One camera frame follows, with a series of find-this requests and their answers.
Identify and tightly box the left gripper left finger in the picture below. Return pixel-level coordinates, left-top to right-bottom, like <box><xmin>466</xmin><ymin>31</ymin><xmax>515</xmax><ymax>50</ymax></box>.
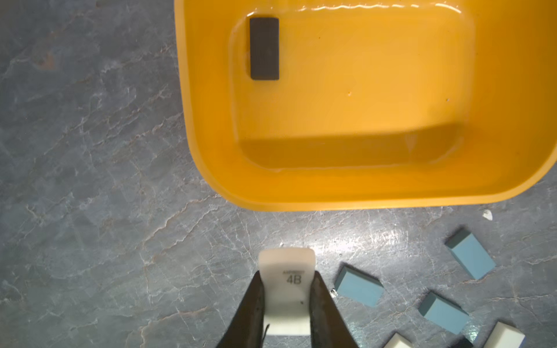
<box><xmin>216</xmin><ymin>271</ymin><xmax>265</xmax><ymax>348</ymax></box>

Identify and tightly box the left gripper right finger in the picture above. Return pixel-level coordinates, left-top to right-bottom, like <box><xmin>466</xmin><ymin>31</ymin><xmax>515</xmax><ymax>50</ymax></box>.
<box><xmin>309</xmin><ymin>271</ymin><xmax>358</xmax><ymax>348</ymax></box>

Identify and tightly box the teal eraser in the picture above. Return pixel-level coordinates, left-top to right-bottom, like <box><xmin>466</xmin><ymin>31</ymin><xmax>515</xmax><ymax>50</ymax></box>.
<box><xmin>445</xmin><ymin>228</ymin><xmax>495</xmax><ymax>280</ymax></box>
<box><xmin>334</xmin><ymin>265</ymin><xmax>384</xmax><ymax>307</ymax></box>
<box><xmin>419</xmin><ymin>291</ymin><xmax>469</xmax><ymax>334</ymax></box>

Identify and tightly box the white eraser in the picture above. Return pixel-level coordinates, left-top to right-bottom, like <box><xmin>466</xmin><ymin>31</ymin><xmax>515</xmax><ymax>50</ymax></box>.
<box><xmin>383</xmin><ymin>333</ymin><xmax>413</xmax><ymax>348</ymax></box>
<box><xmin>483</xmin><ymin>321</ymin><xmax>525</xmax><ymax>348</ymax></box>
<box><xmin>258</xmin><ymin>247</ymin><xmax>316</xmax><ymax>336</ymax></box>

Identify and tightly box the white crumb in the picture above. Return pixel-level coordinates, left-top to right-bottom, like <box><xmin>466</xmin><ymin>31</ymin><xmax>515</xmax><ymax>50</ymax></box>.
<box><xmin>482</xmin><ymin>209</ymin><xmax>493</xmax><ymax>221</ymax></box>

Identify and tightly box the yellow plastic tub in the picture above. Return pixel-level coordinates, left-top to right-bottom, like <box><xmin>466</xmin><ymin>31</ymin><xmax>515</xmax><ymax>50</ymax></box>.
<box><xmin>174</xmin><ymin>1</ymin><xmax>556</xmax><ymax>211</ymax></box>

